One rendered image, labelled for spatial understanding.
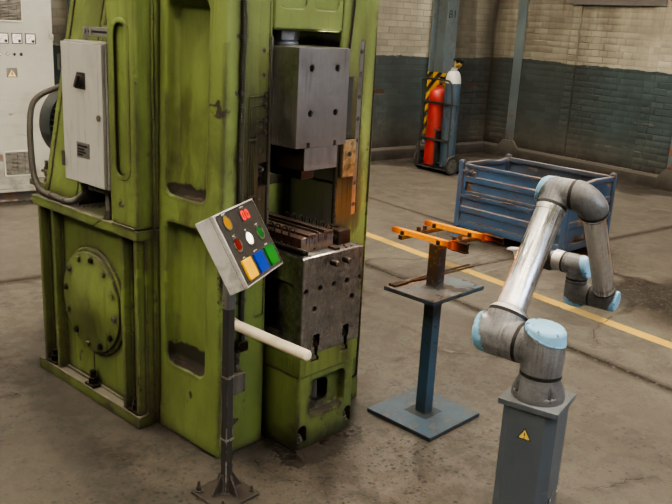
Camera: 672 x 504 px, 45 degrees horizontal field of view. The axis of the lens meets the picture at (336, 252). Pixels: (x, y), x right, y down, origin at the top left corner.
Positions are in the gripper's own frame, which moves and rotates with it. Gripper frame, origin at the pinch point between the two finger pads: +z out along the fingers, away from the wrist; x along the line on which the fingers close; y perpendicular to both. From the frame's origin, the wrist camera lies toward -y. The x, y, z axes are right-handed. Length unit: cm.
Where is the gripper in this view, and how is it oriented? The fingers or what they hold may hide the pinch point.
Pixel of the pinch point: (515, 244)
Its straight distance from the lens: 373.1
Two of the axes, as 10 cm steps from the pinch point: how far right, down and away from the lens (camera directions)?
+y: -0.5, 9.6, 2.7
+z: -7.2, -2.3, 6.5
